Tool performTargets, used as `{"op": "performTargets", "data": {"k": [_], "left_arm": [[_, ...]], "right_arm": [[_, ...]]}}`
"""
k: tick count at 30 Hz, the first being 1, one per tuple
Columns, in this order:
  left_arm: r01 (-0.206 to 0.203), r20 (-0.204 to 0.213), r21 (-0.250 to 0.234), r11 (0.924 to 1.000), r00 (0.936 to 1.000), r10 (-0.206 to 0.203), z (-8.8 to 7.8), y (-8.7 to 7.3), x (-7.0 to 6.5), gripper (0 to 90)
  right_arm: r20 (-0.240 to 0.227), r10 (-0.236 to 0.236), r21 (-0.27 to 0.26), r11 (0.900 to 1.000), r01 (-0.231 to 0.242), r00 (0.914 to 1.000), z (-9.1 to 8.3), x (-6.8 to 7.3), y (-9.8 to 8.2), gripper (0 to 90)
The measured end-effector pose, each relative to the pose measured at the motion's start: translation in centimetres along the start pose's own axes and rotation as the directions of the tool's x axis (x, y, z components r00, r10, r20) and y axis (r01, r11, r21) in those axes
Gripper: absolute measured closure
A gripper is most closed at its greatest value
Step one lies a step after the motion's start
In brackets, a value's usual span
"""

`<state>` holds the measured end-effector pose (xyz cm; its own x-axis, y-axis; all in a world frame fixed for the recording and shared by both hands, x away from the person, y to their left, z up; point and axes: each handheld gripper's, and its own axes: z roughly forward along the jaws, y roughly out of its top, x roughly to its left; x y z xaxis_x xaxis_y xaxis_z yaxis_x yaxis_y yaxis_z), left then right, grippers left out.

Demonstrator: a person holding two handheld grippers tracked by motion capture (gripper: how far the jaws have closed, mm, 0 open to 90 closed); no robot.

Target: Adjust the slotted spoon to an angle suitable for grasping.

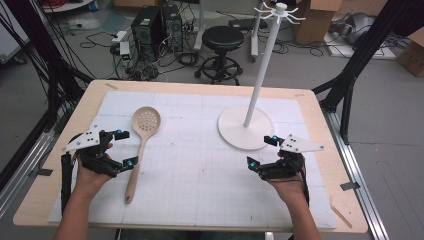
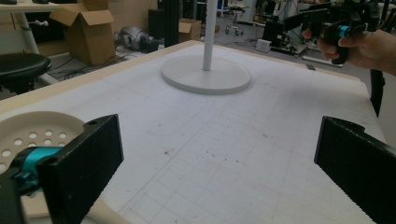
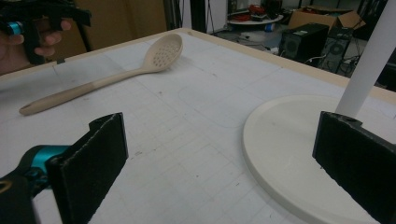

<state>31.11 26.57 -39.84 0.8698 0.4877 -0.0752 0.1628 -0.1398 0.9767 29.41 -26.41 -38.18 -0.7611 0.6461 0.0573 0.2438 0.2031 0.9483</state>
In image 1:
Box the black tape piece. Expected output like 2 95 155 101
339 181 361 192
27 167 54 178

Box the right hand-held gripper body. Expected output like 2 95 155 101
258 133 325 181

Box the white flat board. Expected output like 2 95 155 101
324 31 398 62

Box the white device with green light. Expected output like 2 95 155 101
118 41 132 68

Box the black metal frame post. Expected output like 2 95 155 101
311 0 416 145
0 0 95 191

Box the white stand leg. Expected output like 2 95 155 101
249 0 265 63
192 0 207 53

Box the round white table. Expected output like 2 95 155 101
42 0 95 14

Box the white hook rack stand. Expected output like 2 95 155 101
217 2 306 151

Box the grey headset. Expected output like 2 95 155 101
329 12 376 46

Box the tall cardboard box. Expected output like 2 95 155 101
292 0 343 46

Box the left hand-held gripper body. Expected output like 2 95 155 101
62 125 125 178

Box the beige slotted spoon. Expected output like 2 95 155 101
124 106 162 205

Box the black computer tower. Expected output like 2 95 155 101
130 5 165 62
161 4 185 53

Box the aluminium rail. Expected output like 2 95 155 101
0 111 66 219
320 105 390 240

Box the small cardboard box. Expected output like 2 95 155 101
395 27 424 78

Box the person's right hand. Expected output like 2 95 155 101
266 173 307 205

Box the person's left hand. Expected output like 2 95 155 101
71 155 113 196

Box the black round stool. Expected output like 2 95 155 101
194 25 246 86

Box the white grid mat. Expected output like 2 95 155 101
47 90 338 231

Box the white power strip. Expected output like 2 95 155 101
111 30 130 45

